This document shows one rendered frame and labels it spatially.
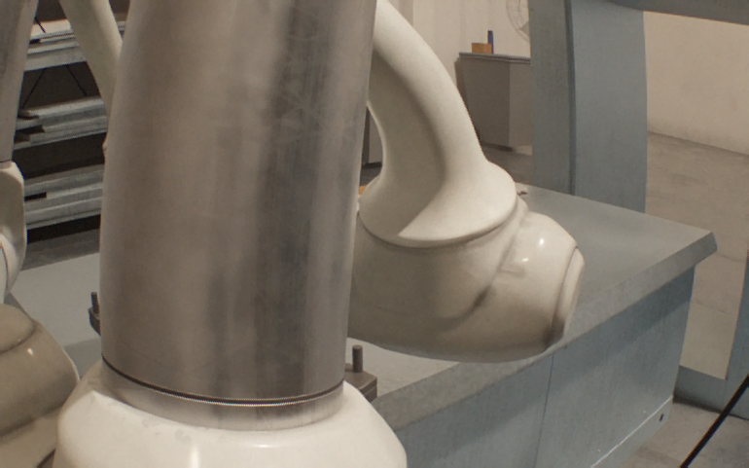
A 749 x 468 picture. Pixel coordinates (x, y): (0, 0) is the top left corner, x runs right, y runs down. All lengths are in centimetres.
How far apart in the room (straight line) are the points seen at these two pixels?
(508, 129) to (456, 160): 700
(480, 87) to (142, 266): 744
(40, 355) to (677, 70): 1088
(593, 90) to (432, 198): 238
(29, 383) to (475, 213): 30
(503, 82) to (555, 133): 470
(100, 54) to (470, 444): 94
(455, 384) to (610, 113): 191
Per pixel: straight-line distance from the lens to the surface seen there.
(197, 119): 24
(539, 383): 152
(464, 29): 805
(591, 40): 284
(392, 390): 111
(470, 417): 136
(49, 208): 465
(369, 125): 621
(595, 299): 153
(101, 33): 91
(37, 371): 39
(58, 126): 468
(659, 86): 1128
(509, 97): 740
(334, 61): 25
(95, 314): 87
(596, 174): 289
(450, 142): 47
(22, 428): 39
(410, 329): 52
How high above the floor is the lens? 114
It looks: 16 degrees down
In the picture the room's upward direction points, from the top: 1 degrees clockwise
